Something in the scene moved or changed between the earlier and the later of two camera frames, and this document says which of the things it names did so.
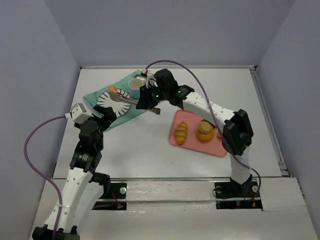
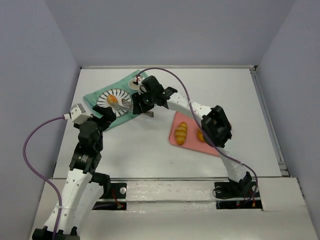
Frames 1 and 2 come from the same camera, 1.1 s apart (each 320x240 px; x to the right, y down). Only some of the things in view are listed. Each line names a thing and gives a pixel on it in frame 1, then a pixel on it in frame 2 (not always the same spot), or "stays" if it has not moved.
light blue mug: x=134 y=84 stays
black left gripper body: x=105 y=113 stays
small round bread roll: x=113 y=89 → x=112 y=99
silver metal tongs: x=118 y=96 → x=125 y=105
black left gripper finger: x=108 y=113 stays
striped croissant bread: x=180 y=132 stays
